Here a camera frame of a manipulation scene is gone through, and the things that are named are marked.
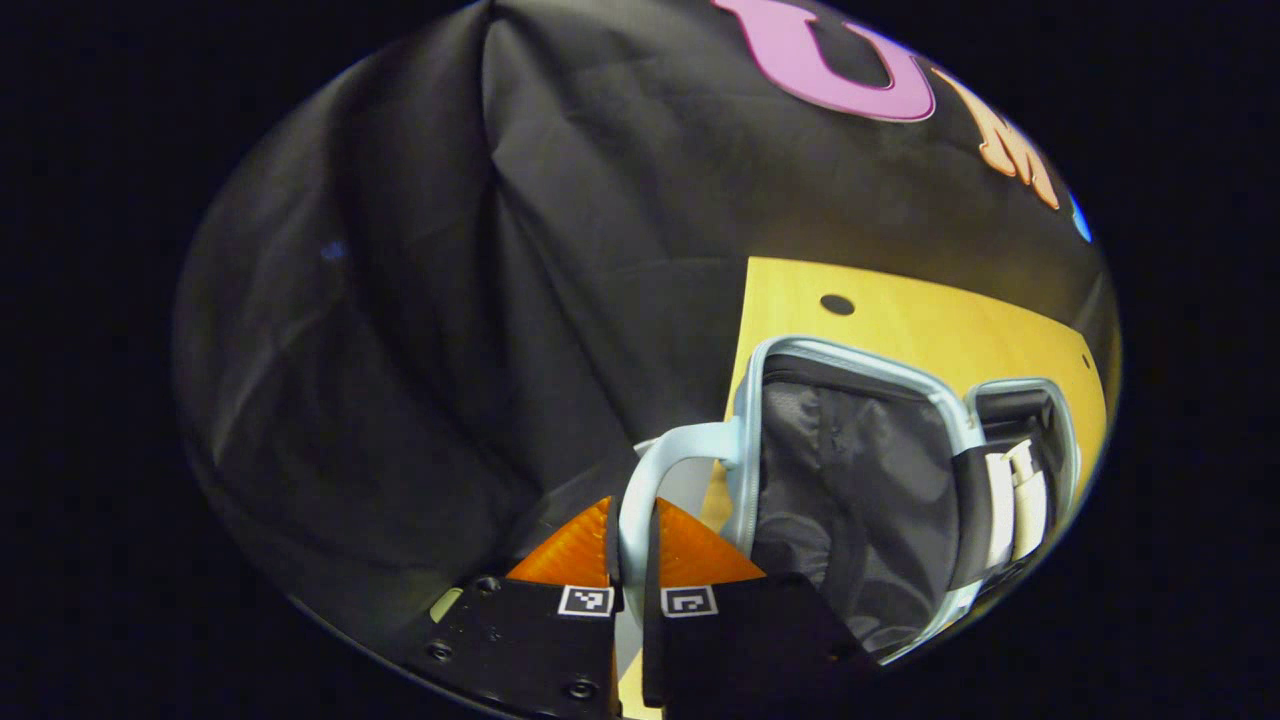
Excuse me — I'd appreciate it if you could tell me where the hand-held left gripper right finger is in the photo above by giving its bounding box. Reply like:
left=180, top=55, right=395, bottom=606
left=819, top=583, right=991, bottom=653
left=640, top=497, right=881, bottom=720

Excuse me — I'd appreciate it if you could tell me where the white squeeze tube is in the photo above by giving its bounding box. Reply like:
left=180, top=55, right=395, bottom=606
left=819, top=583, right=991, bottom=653
left=983, top=450, right=1016, bottom=573

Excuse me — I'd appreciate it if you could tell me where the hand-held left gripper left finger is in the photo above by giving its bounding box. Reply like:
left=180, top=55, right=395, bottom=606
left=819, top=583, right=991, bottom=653
left=405, top=497, right=623, bottom=720

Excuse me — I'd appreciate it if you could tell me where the white capped bottle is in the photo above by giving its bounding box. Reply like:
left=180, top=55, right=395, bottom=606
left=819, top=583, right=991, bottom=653
left=1003, top=438, right=1049, bottom=563

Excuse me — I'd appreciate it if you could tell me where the black backdrop cloth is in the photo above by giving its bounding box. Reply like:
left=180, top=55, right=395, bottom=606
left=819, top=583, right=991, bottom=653
left=170, top=0, right=1121, bottom=651

